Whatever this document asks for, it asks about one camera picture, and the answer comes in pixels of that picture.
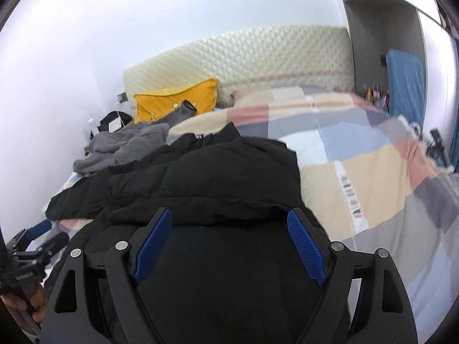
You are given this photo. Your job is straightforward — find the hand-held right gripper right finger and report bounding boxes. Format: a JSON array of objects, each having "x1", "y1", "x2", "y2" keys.
[{"x1": 287, "y1": 207, "x2": 419, "y2": 344}]

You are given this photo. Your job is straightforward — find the black bag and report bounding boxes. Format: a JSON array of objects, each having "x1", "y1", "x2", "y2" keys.
[{"x1": 98, "y1": 111, "x2": 134, "y2": 133}]

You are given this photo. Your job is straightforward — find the black tripod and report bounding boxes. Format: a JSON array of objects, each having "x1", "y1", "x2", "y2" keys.
[{"x1": 428, "y1": 128, "x2": 451, "y2": 167}]

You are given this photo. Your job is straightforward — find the yellow pillow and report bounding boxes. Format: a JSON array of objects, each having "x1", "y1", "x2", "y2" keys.
[{"x1": 133, "y1": 78, "x2": 220, "y2": 124}]

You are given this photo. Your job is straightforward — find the cream quilted headboard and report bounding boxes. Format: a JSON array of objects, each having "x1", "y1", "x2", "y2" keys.
[{"x1": 122, "y1": 25, "x2": 355, "y2": 115}]

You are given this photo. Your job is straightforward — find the grey fleece garment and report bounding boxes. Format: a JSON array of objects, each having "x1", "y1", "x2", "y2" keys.
[{"x1": 73, "y1": 100, "x2": 199, "y2": 173}]

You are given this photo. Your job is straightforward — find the person's left hand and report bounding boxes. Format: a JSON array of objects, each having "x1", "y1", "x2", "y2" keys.
[{"x1": 1, "y1": 282, "x2": 48, "y2": 335}]

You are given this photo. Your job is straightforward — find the group of small bottles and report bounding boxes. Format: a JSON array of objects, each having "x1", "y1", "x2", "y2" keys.
[{"x1": 362, "y1": 84, "x2": 390, "y2": 110}]

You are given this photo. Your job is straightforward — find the blue towel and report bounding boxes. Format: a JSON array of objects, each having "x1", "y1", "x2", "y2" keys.
[{"x1": 385, "y1": 49, "x2": 426, "y2": 133}]

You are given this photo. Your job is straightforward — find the white and grey wardrobe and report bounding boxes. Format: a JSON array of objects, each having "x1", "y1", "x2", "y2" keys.
[{"x1": 343, "y1": 0, "x2": 459, "y2": 173}]

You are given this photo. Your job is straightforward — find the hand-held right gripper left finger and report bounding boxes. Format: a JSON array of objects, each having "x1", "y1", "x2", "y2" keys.
[{"x1": 39, "y1": 207, "x2": 173, "y2": 344}]

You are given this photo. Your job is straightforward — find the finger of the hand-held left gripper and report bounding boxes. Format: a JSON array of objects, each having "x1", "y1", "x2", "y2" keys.
[
  {"x1": 22, "y1": 220, "x2": 53, "y2": 244},
  {"x1": 36, "y1": 233, "x2": 69, "y2": 259}
]

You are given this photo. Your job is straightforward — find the checkered pastel quilt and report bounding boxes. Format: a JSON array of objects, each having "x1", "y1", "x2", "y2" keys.
[{"x1": 43, "y1": 84, "x2": 459, "y2": 344}]

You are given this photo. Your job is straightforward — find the black puffer jacket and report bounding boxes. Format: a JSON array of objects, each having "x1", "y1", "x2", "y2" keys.
[{"x1": 46, "y1": 122, "x2": 354, "y2": 344}]

